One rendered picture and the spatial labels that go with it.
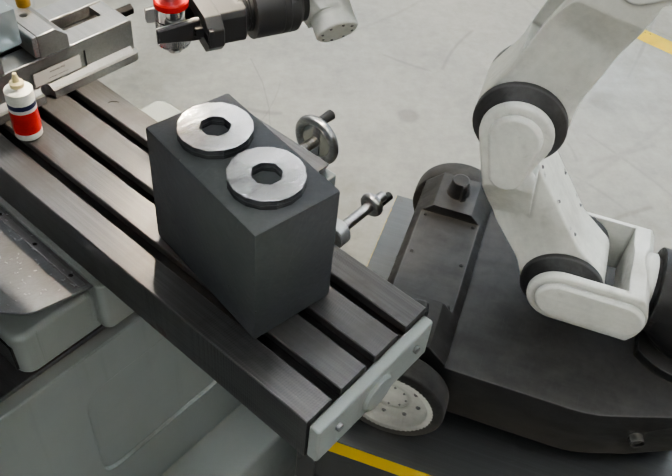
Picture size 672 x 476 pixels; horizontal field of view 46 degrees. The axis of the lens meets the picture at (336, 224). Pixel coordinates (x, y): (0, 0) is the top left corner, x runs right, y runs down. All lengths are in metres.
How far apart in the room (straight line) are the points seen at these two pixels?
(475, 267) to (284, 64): 1.62
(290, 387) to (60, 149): 0.53
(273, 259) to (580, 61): 0.54
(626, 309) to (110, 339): 0.84
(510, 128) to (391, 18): 2.19
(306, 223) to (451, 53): 2.36
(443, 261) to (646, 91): 1.86
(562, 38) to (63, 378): 0.87
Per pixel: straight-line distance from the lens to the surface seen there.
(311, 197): 0.88
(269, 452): 1.76
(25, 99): 1.23
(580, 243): 1.43
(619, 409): 1.50
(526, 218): 1.39
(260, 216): 0.86
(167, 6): 1.12
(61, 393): 1.29
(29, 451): 1.34
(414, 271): 1.54
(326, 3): 1.18
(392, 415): 1.53
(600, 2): 1.11
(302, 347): 0.98
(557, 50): 1.19
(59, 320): 1.19
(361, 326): 1.01
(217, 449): 1.75
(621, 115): 3.12
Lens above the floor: 1.74
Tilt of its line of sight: 46 degrees down
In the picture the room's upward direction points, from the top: 6 degrees clockwise
